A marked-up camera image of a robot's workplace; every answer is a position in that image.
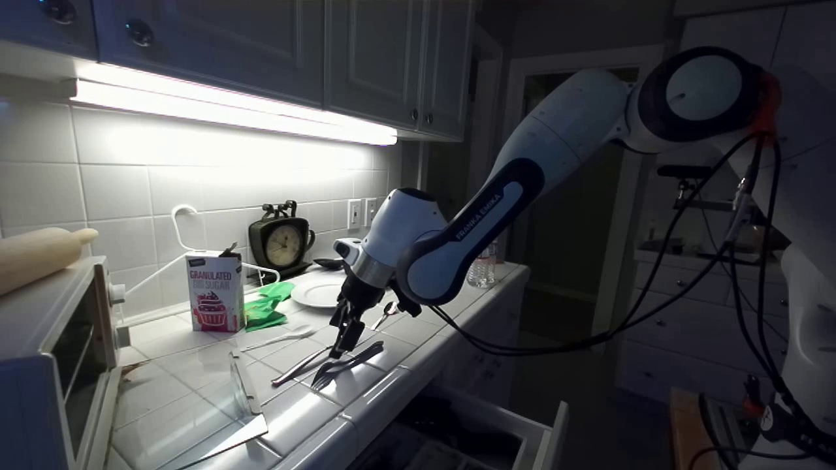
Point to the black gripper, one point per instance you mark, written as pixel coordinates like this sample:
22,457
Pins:
360,294

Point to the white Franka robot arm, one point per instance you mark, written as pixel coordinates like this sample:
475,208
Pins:
558,131

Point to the white plate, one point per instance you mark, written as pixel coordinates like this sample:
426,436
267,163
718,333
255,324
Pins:
314,294

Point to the green cloth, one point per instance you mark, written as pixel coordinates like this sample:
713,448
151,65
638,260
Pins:
264,306

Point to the black table clock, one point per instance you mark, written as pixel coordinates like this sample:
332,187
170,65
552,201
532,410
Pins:
281,243

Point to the white lower cabinet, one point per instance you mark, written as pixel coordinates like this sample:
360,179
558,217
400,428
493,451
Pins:
479,347

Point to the white cabinet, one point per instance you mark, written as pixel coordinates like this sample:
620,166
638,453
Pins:
262,42
479,347

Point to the pink white milk carton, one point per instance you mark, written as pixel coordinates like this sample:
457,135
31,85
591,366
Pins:
212,296

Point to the clear water bottle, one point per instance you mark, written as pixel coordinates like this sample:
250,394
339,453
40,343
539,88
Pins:
477,274

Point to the white open drawer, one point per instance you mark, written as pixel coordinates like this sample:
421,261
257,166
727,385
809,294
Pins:
544,434

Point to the under-cabinet light strip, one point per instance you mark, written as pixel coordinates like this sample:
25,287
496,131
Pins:
236,111

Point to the white upper cabinet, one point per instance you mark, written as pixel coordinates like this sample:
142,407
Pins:
262,42

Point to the white toaster oven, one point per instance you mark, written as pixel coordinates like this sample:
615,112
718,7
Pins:
42,366

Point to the wooden rolling pin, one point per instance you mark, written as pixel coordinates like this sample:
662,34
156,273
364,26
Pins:
40,255

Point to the white dresser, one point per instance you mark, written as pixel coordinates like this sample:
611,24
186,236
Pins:
696,340

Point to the round cabinet knob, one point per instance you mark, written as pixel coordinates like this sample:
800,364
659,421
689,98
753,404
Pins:
139,31
58,9

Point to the black stool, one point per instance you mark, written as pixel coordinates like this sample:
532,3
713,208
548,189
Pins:
689,170

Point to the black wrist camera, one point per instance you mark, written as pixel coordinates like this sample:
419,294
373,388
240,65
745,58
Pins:
407,303

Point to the white wall outlet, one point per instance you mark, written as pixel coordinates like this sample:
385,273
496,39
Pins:
373,210
353,214

